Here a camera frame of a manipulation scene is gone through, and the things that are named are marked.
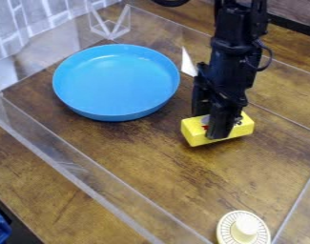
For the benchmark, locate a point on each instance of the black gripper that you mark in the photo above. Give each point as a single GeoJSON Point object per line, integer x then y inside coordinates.
{"type": "Point", "coordinates": [221, 83]}

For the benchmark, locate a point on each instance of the yellow butter brick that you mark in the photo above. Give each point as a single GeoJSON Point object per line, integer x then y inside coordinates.
{"type": "Point", "coordinates": [195, 128]}

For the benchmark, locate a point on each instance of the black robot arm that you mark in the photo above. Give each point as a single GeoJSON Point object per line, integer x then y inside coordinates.
{"type": "Point", "coordinates": [241, 23]}

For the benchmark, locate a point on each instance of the blue round tray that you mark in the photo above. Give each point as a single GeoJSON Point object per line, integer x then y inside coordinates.
{"type": "Point", "coordinates": [116, 82]}

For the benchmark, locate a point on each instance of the cream round lid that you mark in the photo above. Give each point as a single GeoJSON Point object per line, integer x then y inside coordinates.
{"type": "Point", "coordinates": [241, 227]}

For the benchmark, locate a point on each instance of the clear acrylic barrier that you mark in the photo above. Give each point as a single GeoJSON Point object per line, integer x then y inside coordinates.
{"type": "Point", "coordinates": [153, 222]}

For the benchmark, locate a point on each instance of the clear acrylic corner bracket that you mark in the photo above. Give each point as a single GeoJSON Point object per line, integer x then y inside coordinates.
{"type": "Point", "coordinates": [111, 20]}

